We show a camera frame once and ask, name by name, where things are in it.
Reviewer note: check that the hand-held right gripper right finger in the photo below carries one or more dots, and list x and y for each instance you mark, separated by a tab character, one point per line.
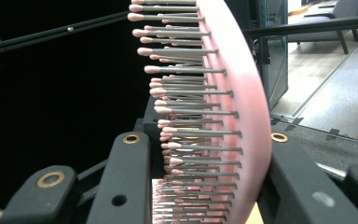
295	186

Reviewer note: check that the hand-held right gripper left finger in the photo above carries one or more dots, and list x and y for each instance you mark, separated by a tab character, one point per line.
127	180

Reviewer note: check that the pink hairbrush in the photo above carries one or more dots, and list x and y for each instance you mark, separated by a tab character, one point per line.
245	93

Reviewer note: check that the teal glass panel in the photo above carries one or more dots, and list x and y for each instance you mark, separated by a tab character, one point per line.
276	62

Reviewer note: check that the black metal stand bar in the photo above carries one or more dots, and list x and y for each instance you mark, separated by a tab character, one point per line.
317	27
52	32

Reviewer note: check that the grey chair with dark legs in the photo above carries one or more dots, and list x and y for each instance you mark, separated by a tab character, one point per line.
329	28

